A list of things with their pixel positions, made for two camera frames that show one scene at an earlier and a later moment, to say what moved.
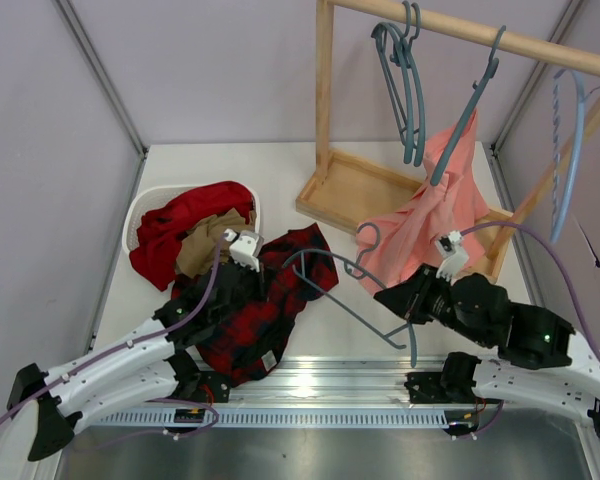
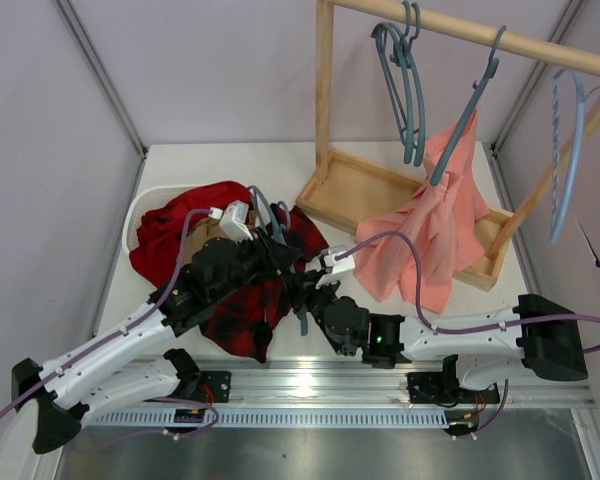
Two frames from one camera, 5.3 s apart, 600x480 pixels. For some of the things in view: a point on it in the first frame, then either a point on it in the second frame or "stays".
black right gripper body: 412,292 → 306,293
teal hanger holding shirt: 475,97 stays
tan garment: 199,245 stays
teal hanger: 357,272 → 278,224
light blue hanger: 558,223 stays
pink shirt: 439,229 stays
